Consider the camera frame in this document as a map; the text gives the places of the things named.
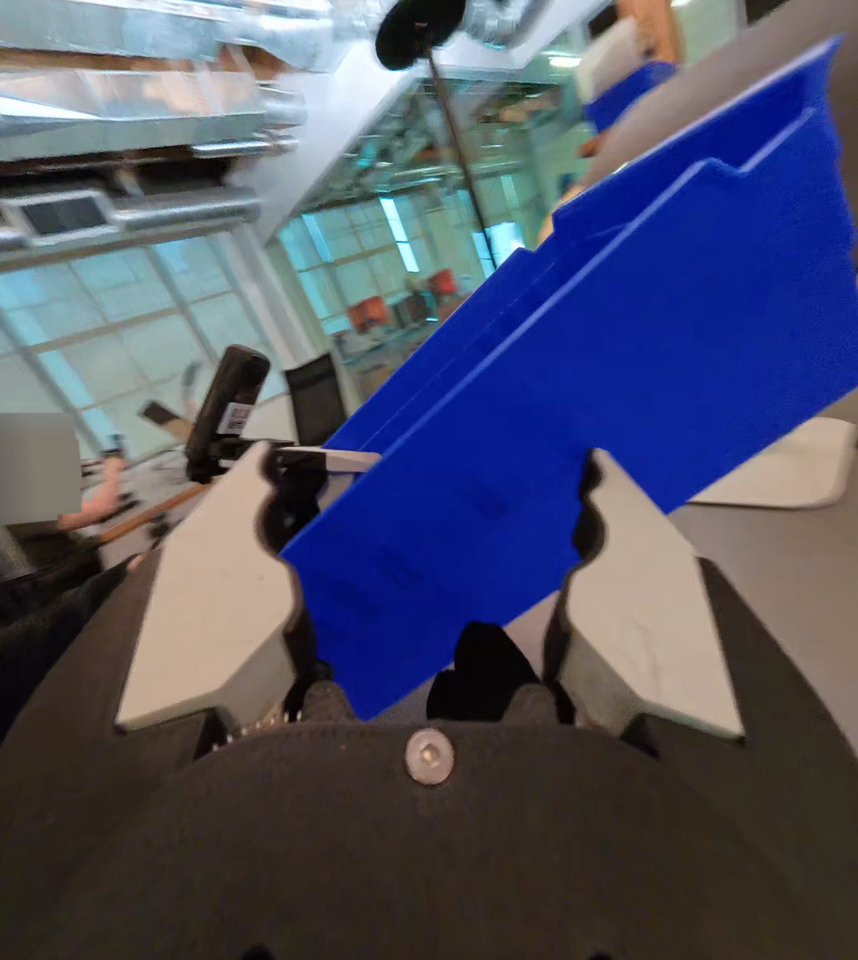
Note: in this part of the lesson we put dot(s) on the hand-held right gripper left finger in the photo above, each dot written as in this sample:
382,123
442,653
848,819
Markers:
212,615

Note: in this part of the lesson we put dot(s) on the black office chair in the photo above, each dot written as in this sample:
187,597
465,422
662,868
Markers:
317,398

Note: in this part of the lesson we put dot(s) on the orange 3D printer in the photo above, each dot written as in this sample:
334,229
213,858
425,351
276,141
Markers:
372,312
441,282

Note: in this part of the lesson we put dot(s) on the white board stand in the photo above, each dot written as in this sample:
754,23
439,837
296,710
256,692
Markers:
789,465

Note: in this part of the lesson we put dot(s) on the black round-top pole stand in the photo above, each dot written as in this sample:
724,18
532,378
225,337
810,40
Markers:
422,30

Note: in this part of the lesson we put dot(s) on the person's left forearm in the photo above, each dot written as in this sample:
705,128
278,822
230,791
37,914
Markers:
17,675

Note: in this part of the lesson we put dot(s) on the silver ventilation duct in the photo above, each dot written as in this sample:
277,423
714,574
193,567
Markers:
99,218
114,105

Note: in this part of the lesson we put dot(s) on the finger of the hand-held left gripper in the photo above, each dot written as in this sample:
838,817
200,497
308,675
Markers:
332,458

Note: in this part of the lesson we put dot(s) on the blue plastic bin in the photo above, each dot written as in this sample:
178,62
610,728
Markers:
579,435

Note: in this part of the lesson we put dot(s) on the small blue bin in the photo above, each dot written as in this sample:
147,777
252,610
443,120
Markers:
624,98

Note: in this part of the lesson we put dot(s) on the white vent grille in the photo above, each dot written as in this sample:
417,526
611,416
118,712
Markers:
57,213

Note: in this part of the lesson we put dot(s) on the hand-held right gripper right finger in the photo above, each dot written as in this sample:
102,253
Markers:
646,630

